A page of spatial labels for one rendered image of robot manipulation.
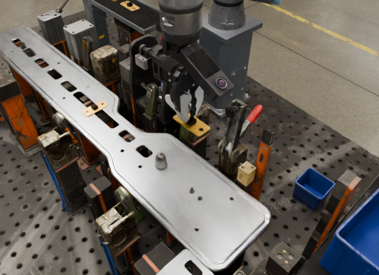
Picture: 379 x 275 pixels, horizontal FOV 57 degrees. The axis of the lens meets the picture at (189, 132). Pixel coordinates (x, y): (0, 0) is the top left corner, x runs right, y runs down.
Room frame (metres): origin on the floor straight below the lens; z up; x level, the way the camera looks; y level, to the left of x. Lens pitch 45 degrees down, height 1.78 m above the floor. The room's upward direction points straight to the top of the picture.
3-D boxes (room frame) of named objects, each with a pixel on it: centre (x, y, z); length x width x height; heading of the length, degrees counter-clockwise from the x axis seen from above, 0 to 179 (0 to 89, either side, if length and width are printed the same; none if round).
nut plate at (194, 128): (0.56, 0.00, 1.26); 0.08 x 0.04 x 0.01; 44
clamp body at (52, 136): (0.73, 0.40, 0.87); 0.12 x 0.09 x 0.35; 134
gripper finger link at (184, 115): (0.56, 0.03, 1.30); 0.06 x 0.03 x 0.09; 44
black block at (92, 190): (0.57, 0.25, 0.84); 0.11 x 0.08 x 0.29; 134
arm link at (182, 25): (0.57, 0.02, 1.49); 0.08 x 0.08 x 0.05
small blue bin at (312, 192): (0.74, -0.44, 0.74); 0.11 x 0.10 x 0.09; 44
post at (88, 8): (1.47, 0.41, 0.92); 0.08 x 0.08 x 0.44; 44
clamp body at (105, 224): (0.45, 0.18, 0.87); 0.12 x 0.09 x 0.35; 134
